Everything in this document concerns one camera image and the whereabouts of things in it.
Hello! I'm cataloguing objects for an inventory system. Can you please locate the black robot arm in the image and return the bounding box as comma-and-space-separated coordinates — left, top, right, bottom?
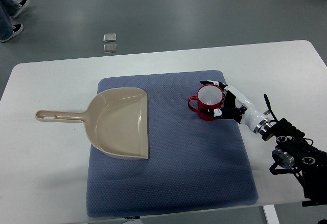
260, 94, 326, 207

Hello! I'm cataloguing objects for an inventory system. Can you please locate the lower metal floor plate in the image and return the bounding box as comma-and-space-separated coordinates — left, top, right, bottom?
103, 43, 117, 53

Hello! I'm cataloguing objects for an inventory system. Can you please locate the white table leg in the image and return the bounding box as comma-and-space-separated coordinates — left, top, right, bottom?
263, 205, 279, 224

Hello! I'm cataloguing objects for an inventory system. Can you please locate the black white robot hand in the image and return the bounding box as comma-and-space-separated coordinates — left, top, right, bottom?
200, 80, 272, 135

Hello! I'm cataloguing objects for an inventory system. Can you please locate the black white sneaker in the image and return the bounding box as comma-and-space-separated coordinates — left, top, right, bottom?
1, 24, 24, 42
12, 0, 30, 18

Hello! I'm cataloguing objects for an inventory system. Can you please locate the black white sneaker upper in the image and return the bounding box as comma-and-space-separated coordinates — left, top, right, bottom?
12, 0, 30, 18

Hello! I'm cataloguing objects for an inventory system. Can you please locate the beige plastic dustpan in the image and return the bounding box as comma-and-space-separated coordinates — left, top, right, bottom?
35, 87, 149, 160

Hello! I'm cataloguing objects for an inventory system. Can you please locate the metal floor plate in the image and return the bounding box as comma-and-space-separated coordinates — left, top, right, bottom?
103, 33, 116, 42
103, 43, 117, 53

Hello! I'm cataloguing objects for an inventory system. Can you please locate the upper metal floor plate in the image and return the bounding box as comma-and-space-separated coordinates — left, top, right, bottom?
103, 33, 116, 42

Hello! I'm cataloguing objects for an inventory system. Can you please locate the person leg in jeans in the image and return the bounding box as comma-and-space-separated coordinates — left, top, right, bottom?
1, 0, 19, 40

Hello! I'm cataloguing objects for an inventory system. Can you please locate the black white sneaker lower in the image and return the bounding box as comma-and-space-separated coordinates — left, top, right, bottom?
1, 24, 24, 42

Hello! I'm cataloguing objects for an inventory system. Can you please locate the blue fabric mat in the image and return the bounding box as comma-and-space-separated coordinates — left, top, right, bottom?
86, 70, 258, 218

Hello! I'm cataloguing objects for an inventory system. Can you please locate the red plastic cup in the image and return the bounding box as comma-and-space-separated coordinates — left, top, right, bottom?
188, 84, 223, 121

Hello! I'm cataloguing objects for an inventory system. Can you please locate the black table control panel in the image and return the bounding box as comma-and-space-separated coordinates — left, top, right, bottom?
301, 200, 320, 207

